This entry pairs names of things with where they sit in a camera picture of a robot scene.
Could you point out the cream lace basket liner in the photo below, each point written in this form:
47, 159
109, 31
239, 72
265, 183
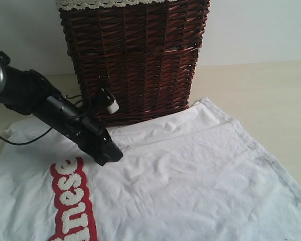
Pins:
96, 4

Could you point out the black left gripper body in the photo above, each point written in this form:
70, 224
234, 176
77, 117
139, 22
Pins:
87, 132

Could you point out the white t-shirt with red print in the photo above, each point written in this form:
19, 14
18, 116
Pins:
193, 175

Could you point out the black grey left wrist camera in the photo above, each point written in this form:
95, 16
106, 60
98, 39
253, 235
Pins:
105, 101

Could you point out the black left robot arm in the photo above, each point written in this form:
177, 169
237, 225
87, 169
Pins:
29, 92

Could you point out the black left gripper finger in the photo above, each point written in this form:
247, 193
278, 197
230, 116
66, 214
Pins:
108, 152

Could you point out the dark brown wicker basket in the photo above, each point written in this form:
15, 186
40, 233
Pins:
145, 55

